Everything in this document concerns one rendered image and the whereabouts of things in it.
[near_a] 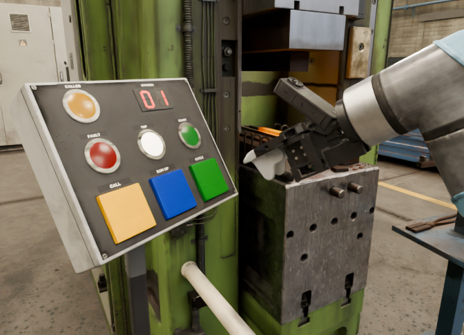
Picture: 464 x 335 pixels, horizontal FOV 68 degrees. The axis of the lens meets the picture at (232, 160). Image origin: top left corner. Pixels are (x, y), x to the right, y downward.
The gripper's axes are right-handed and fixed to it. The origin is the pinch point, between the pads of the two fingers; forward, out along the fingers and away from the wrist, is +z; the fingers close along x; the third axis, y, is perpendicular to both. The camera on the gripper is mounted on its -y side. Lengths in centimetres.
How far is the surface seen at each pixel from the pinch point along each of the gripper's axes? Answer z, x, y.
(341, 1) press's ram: -14, 51, -30
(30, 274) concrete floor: 206, 30, 4
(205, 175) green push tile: 10.2, -1.4, -0.3
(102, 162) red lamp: 10.5, -21.0, -7.8
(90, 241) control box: 11.1, -27.1, 2.5
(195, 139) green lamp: 10.6, 0.5, -7.9
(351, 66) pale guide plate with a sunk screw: -3, 74, -16
